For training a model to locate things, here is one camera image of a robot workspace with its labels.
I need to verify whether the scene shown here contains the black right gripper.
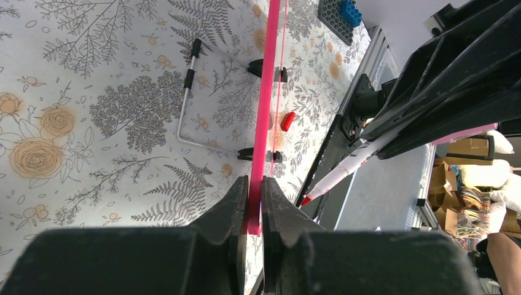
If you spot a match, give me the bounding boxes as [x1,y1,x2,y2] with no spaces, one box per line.
[362,0,520,159]

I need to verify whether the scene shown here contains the blue lego brick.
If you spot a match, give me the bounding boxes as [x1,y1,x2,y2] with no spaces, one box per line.
[340,0,362,28]

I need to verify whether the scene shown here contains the metal wire whiteboard stand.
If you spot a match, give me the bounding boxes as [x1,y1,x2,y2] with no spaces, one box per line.
[175,38,259,157]

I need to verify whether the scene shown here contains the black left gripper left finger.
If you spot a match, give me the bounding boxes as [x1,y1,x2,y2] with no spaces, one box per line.
[1,176,249,294]

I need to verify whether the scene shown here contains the dark grey lego baseplate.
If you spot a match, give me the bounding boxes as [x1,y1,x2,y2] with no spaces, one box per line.
[318,0,354,46]

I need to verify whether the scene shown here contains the pink framed whiteboard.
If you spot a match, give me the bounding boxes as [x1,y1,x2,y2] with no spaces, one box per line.
[248,1,288,235]

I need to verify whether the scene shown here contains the red marker cap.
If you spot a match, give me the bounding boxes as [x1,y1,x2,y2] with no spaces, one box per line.
[281,112,296,132]

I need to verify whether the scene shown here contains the white red marker pen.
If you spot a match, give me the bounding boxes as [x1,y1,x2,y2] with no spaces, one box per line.
[301,129,400,206]

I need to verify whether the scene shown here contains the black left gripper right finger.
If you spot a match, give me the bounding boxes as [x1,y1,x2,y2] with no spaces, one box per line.
[260,177,483,294]

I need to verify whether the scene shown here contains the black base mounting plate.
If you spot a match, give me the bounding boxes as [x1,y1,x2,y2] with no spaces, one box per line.
[296,74,397,207]

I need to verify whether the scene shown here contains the cardboard boxes in background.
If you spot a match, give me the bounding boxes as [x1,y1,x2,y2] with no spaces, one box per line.
[428,130,520,250]

